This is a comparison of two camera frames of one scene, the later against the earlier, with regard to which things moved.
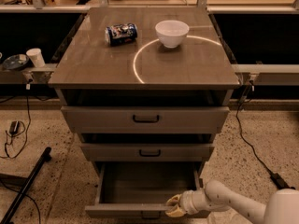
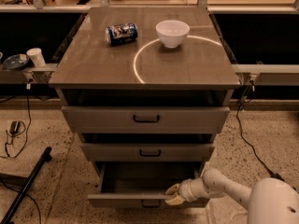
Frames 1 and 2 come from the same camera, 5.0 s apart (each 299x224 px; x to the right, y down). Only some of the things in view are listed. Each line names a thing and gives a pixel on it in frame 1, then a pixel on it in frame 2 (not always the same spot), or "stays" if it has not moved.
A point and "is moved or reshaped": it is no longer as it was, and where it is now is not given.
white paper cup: [36, 56] stays
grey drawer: [152, 183] is moved or reshaped
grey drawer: [147, 152] stays
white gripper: [187, 202] to [184, 189]
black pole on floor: [45, 157] stays
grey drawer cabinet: [147, 90] stays
